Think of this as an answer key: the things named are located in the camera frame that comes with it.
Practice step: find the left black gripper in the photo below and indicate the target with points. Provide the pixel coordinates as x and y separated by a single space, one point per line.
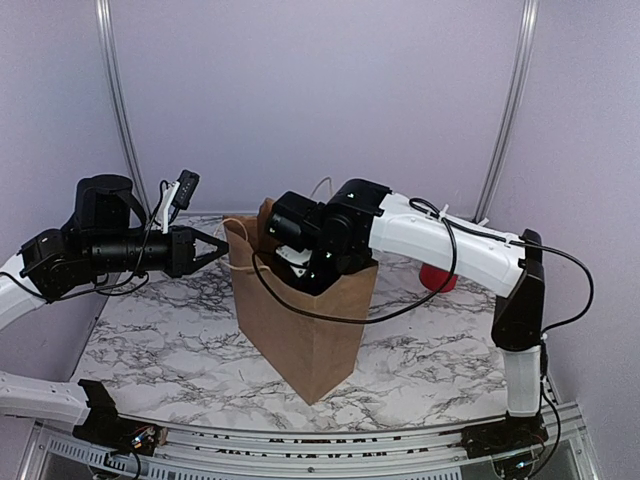
180 254

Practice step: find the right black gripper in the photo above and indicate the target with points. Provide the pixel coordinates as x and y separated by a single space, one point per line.
293 279

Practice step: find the brown paper bag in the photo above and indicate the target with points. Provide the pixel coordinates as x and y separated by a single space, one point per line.
311 341

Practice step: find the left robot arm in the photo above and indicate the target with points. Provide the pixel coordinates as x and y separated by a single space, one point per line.
109 232

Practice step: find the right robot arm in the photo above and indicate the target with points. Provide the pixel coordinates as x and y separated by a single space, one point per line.
325 241

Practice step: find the red cylindrical container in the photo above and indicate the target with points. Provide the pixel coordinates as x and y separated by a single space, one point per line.
433 279

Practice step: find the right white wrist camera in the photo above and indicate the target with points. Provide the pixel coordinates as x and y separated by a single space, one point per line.
298 261

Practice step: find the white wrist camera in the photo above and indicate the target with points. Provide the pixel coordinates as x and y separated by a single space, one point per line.
298 261
176 197

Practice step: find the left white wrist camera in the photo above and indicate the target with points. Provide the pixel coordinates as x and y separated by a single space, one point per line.
176 197

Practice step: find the left aluminium frame post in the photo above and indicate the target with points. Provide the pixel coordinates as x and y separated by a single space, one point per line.
116 92

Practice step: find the aluminium frame post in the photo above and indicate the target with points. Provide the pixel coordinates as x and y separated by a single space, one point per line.
516 87
116 92

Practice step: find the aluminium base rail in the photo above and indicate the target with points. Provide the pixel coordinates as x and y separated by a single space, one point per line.
450 451

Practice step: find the right aluminium frame post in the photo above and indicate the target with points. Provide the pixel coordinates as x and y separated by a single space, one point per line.
516 87

